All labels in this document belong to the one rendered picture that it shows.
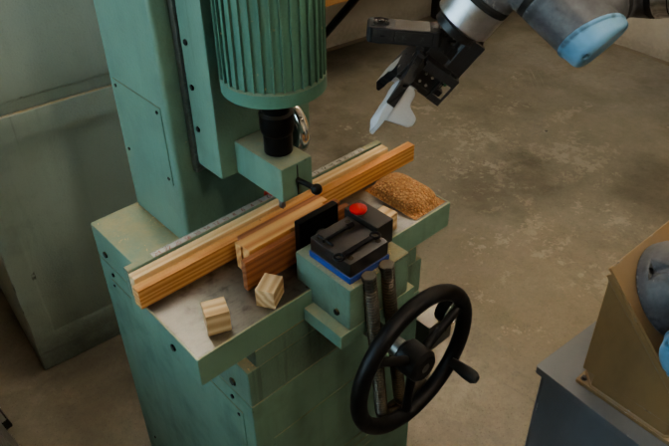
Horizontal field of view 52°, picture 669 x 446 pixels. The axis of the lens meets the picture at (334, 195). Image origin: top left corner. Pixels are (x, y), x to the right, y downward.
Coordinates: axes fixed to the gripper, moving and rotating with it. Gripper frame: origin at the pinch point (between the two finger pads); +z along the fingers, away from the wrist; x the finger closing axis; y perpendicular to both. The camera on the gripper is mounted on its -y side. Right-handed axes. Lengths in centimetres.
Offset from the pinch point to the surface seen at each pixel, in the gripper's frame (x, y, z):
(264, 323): -23.8, 3.6, 30.9
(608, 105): 234, 158, 36
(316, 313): -18.5, 11.2, 28.3
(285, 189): -4.9, -3.4, 19.6
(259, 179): -1.0, -7.4, 23.5
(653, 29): 299, 177, 3
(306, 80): -4.4, -11.9, -0.1
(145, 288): -22.7, -15.1, 38.3
